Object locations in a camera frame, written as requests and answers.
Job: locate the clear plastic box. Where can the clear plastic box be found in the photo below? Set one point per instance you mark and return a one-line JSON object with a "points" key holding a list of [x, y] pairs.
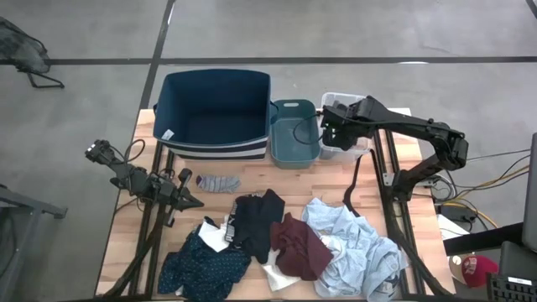
{"points": [[331, 153]]}

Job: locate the grey metal cart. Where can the grey metal cart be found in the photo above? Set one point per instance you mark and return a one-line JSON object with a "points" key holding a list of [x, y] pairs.
{"points": [[21, 218]]}

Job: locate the light blue shirt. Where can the light blue shirt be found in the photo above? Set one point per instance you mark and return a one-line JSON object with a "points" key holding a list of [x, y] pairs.
{"points": [[361, 256]]}

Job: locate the black power strip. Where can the black power strip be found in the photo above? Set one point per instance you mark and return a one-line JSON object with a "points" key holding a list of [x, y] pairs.
{"points": [[457, 211]]}

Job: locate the white paper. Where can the white paper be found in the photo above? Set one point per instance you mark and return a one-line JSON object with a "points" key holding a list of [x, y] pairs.
{"points": [[451, 228]]}

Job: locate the grey purple striped sock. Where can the grey purple striped sock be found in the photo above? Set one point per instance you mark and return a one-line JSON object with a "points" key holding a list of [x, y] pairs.
{"points": [[218, 183]]}

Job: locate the black keyboard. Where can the black keyboard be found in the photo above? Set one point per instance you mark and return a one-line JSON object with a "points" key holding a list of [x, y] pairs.
{"points": [[512, 291]]}

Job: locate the black aluminium frame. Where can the black aluminium frame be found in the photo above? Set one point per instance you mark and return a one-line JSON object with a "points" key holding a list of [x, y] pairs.
{"points": [[147, 243], [403, 243]]}

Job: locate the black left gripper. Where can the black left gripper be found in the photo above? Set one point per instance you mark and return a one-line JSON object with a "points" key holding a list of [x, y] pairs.
{"points": [[165, 191]]}

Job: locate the teal plastic basket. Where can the teal plastic basket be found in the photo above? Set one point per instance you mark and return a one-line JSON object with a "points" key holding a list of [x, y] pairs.
{"points": [[293, 147]]}

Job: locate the maroon cloth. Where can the maroon cloth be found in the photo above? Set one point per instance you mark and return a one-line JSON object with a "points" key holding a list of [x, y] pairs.
{"points": [[300, 251]]}

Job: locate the white ribbed cloth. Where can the white ribbed cloth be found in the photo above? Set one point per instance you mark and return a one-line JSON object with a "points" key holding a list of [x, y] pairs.
{"points": [[277, 279]]}

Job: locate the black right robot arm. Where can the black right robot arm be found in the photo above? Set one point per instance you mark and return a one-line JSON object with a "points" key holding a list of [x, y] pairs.
{"points": [[419, 126]]}

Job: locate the small white cloth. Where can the small white cloth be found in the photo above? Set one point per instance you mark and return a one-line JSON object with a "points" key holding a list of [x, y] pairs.
{"points": [[214, 237]]}

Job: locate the grey monitor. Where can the grey monitor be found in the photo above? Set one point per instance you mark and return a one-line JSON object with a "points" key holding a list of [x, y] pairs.
{"points": [[530, 193]]}

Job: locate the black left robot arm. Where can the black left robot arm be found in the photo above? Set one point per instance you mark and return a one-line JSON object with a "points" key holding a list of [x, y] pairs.
{"points": [[126, 174]]}

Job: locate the black underwear white waistband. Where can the black underwear white waistband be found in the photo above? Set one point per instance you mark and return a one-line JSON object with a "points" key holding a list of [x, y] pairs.
{"points": [[256, 222]]}

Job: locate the black desk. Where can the black desk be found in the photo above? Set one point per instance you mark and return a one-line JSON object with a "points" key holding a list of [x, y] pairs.
{"points": [[482, 241]]}

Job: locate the navy dotted cloth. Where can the navy dotted cloth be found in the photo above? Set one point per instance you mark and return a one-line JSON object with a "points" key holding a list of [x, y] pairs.
{"points": [[201, 268]]}

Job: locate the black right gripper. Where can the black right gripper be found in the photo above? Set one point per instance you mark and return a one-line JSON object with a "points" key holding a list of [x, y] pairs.
{"points": [[356, 121]]}

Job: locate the black mesh chair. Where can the black mesh chair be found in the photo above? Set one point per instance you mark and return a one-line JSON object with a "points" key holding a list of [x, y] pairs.
{"points": [[21, 48]]}

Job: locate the navy striped fabric bin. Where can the navy striped fabric bin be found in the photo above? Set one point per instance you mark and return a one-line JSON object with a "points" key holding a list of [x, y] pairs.
{"points": [[210, 117]]}

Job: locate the silver mounting plate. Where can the silver mounting plate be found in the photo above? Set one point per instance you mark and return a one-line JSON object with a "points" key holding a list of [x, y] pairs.
{"points": [[388, 179]]}

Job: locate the red cap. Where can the red cap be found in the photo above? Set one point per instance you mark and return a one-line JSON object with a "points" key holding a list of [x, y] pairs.
{"points": [[478, 270]]}

